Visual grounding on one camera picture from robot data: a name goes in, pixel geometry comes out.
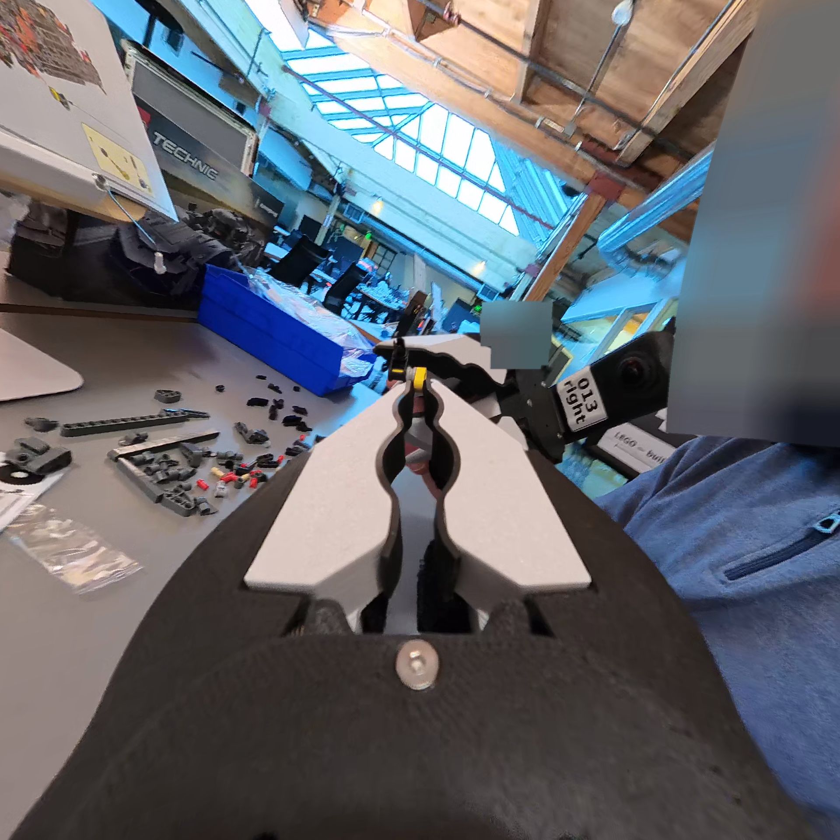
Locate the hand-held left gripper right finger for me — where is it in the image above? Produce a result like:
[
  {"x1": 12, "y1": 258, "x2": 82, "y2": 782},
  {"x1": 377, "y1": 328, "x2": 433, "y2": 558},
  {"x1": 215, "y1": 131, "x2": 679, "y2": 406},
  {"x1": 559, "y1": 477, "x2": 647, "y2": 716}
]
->
[{"x1": 419, "y1": 381, "x2": 594, "y2": 602}]

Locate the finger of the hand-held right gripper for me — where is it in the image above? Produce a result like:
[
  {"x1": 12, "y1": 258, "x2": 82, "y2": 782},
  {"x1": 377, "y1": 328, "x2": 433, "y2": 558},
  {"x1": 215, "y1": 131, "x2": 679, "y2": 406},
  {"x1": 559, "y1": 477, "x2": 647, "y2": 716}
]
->
[
  {"x1": 459, "y1": 387, "x2": 508, "y2": 429},
  {"x1": 374, "y1": 333, "x2": 509, "y2": 392}
]

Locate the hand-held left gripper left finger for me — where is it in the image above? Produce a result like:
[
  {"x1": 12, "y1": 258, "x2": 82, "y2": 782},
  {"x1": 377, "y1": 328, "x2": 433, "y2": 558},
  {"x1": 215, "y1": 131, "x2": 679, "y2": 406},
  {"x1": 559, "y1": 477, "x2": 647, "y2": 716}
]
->
[{"x1": 244, "y1": 385, "x2": 404, "y2": 601}]

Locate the small black yellow lego assembly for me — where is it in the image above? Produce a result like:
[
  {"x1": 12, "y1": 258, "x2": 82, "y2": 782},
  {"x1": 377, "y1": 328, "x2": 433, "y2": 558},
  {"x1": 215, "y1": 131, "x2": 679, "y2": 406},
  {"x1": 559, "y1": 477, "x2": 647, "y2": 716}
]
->
[{"x1": 387, "y1": 338, "x2": 430, "y2": 395}]

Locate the pile of small lego pieces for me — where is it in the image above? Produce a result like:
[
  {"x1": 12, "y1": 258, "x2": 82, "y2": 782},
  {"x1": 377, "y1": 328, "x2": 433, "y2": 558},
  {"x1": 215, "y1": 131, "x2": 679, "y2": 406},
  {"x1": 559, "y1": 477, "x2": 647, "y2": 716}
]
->
[{"x1": 197, "y1": 373, "x2": 329, "y2": 501}]

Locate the dark grey lego connectors cluster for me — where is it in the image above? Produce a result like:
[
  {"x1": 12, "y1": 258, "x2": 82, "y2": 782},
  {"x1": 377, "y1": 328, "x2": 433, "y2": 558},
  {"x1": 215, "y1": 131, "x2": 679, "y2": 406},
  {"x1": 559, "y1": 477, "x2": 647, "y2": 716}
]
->
[{"x1": 115, "y1": 448, "x2": 219, "y2": 519}]

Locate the long dark thin lego bar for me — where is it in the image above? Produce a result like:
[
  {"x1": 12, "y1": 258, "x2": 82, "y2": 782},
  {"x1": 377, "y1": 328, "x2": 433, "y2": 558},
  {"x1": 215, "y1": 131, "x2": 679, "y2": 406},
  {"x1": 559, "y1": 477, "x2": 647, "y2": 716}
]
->
[{"x1": 107, "y1": 429, "x2": 221, "y2": 462}]

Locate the long dark lego beam with holes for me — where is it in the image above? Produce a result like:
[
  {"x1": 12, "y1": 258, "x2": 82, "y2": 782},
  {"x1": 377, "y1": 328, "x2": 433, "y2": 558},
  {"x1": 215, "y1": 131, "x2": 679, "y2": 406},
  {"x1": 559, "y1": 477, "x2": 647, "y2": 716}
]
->
[{"x1": 60, "y1": 409, "x2": 173, "y2": 438}]

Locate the lego sticker sheet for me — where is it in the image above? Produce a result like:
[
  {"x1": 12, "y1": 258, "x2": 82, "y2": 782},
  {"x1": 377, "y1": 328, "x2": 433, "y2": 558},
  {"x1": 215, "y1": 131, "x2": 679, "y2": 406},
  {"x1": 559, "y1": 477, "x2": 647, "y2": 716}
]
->
[{"x1": 0, "y1": 462, "x2": 64, "y2": 534}]

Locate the Lego Technic box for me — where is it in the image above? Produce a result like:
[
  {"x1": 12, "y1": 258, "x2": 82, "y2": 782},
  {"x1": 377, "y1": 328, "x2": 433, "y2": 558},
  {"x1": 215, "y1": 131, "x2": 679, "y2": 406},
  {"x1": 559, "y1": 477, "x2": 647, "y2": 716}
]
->
[{"x1": 123, "y1": 41, "x2": 261, "y2": 178}]

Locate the open lego instruction booklet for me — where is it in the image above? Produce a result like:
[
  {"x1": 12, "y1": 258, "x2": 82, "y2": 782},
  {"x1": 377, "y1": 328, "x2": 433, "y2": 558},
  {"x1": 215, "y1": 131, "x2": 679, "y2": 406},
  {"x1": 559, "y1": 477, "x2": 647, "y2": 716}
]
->
[{"x1": 0, "y1": 0, "x2": 179, "y2": 222}]

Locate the person's right hand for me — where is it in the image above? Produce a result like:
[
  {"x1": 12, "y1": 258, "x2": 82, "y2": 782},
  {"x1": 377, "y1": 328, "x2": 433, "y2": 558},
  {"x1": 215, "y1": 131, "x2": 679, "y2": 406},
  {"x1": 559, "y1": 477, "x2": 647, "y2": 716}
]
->
[{"x1": 404, "y1": 445, "x2": 438, "y2": 488}]

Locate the black framed marker sign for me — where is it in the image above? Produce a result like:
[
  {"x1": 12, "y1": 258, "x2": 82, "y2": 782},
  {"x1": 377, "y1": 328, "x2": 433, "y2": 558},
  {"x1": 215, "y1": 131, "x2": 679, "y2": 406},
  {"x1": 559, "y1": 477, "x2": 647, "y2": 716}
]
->
[{"x1": 594, "y1": 410, "x2": 677, "y2": 481}]

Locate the black office chair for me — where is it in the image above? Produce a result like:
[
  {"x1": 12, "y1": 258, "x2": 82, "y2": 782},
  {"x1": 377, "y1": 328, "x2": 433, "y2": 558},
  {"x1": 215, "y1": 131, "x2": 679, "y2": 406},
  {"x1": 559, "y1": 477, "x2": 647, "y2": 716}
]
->
[
  {"x1": 269, "y1": 233, "x2": 327, "y2": 291},
  {"x1": 322, "y1": 261, "x2": 372, "y2": 317}
]

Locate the clear plastic bags bundle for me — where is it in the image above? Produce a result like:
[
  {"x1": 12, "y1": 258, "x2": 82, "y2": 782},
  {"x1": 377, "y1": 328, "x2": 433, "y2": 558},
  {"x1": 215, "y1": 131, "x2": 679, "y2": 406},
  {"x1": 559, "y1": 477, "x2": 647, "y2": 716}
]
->
[{"x1": 241, "y1": 268, "x2": 376, "y2": 383}]

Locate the blue plastic bin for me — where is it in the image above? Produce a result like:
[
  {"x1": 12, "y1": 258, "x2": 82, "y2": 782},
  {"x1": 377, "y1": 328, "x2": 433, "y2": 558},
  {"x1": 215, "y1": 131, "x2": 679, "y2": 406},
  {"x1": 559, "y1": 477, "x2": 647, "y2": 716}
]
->
[{"x1": 197, "y1": 264, "x2": 370, "y2": 399}]

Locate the small clear empty bag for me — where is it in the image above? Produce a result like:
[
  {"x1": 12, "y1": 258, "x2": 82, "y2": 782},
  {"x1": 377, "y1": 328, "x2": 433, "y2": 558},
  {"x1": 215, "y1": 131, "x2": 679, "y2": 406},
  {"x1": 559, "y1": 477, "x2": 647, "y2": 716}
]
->
[{"x1": 3, "y1": 502, "x2": 144, "y2": 595}]

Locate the person's blue sweater torso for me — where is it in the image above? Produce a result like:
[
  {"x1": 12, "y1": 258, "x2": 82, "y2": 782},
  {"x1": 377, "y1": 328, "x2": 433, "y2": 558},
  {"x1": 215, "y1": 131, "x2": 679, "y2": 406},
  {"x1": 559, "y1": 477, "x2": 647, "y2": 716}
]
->
[{"x1": 594, "y1": 434, "x2": 840, "y2": 840}]

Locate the wooden book stand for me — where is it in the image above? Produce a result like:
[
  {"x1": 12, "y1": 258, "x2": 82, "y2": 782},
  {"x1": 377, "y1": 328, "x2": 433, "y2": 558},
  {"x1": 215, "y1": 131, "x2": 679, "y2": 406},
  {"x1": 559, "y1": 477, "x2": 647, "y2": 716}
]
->
[{"x1": 0, "y1": 189, "x2": 153, "y2": 225}]

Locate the wooden support post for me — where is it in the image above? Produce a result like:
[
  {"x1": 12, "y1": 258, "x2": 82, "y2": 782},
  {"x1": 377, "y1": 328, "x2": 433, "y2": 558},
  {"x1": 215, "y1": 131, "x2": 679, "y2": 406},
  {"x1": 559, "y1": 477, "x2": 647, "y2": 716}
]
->
[{"x1": 524, "y1": 189, "x2": 609, "y2": 304}]

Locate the dark grey lego axle bracket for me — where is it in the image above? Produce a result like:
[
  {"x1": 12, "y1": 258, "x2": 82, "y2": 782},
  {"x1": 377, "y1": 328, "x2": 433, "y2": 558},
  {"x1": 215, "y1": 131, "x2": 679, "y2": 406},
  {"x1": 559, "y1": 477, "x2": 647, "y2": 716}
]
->
[{"x1": 2, "y1": 436, "x2": 73, "y2": 477}]

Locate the elastic page cord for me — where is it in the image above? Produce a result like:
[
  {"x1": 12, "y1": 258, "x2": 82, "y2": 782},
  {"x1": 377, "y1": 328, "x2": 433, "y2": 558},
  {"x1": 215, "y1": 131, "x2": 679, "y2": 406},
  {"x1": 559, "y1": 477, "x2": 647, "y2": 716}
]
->
[{"x1": 95, "y1": 172, "x2": 168, "y2": 273}]

